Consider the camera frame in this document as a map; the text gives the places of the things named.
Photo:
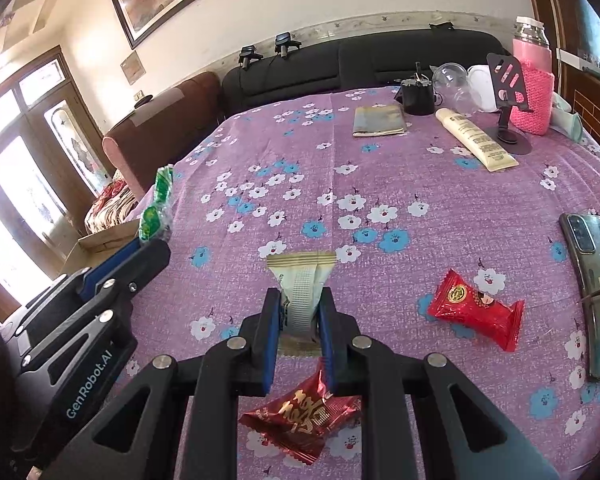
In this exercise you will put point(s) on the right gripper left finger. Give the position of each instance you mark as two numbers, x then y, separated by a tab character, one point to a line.
178	419

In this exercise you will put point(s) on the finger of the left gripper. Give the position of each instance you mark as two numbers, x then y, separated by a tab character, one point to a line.
57	398
133	267

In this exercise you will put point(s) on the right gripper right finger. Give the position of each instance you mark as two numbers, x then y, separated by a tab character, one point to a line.
421	418

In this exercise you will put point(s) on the green clear cracker packet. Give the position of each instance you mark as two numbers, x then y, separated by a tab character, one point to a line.
156	219

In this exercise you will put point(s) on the dark red candy packet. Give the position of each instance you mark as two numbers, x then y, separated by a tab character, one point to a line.
300	421

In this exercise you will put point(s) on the bright red snack packet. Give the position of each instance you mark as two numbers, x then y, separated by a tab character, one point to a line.
456	302

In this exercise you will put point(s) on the cream white snack packet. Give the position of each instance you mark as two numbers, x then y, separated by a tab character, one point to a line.
301	277

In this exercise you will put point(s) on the brown cardboard tray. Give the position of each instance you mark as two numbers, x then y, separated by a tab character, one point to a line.
92	250

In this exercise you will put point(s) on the floral blanket seat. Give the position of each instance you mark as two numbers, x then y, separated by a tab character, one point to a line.
111	207

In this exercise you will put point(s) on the wooden glass door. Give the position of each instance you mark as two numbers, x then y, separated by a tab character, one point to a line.
52	168

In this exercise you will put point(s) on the brown red armchair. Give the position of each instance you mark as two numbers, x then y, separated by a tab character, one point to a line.
163	130

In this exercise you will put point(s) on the purple floral tablecloth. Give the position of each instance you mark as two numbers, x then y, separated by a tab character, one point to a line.
399	212

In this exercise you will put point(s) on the black smartphone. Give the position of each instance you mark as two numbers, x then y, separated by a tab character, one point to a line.
582	236

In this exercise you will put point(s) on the black clip device left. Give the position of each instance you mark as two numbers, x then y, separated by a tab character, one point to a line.
248	55

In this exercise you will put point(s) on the black clip device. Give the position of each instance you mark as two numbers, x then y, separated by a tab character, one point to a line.
248	55
283	43

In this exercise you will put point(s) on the cream tube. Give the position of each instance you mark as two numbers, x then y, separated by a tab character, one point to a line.
487	151

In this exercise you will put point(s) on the black clip device right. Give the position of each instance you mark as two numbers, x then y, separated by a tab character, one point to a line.
283	43

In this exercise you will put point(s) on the small olive notebook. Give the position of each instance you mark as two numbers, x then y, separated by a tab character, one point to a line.
370	121

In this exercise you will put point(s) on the black ashtray cup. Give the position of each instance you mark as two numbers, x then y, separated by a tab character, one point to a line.
416	94

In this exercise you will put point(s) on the black sofa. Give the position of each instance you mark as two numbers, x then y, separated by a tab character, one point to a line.
368	61

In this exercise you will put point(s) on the black phone stand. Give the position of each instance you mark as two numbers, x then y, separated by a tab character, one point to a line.
509	93

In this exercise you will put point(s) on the white jar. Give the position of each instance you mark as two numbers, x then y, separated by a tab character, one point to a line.
481	88

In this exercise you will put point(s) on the pink covered glass bottle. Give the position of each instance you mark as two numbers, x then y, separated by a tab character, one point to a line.
532	50

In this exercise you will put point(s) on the small wall plaque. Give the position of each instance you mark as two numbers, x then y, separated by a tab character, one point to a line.
132	68

